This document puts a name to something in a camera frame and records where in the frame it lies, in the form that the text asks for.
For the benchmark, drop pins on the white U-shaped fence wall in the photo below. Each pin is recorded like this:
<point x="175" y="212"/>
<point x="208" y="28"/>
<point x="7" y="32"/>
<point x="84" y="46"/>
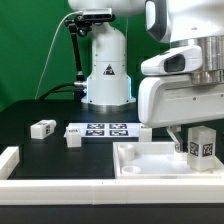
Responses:
<point x="96" y="192"/>

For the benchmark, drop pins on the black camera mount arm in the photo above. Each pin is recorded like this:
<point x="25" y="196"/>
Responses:
<point x="77" y="27"/>

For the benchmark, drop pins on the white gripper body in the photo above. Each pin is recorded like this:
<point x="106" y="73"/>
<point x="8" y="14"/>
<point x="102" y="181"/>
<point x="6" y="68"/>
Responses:
<point x="167" y="96"/>

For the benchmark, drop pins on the grey camera on mount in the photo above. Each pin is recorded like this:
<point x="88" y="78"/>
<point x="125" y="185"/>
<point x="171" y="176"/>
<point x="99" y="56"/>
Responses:
<point x="97" y="14"/>

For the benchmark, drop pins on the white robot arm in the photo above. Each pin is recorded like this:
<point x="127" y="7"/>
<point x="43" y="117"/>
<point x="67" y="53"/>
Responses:
<point x="178" y="23"/>

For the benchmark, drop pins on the white square tabletop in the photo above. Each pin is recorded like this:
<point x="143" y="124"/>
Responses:
<point x="156" y="160"/>

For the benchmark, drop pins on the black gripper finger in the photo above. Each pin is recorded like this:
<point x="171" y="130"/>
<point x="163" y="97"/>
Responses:
<point x="174" y="133"/>

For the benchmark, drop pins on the paper sheet with fiducial tags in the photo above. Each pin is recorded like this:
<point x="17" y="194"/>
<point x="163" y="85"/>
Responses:
<point x="107" y="129"/>

